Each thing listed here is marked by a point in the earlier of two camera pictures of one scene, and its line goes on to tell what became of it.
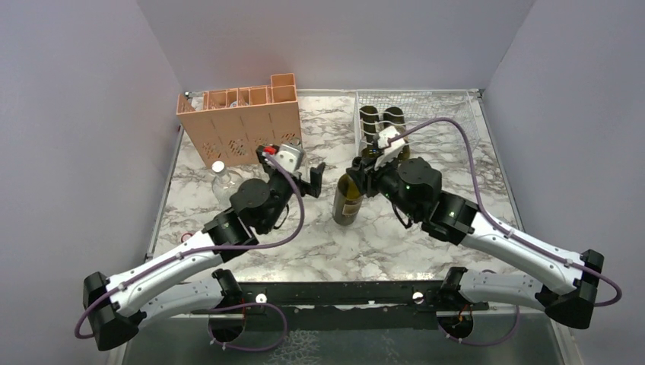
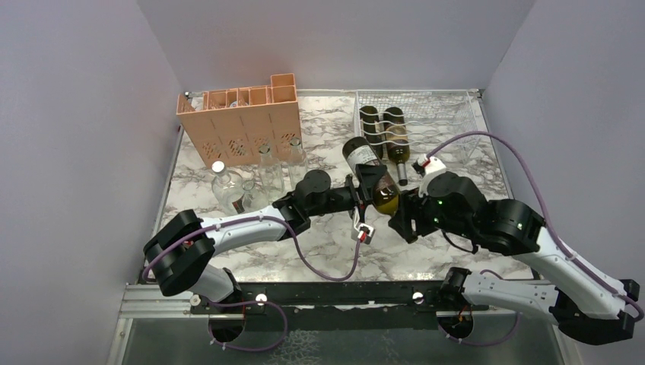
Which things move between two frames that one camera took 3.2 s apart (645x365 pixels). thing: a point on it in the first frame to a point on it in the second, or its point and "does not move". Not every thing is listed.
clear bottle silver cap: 224,186 does not move
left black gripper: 312,188 to 368,176
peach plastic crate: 233,122 does not move
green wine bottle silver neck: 394,116 does not move
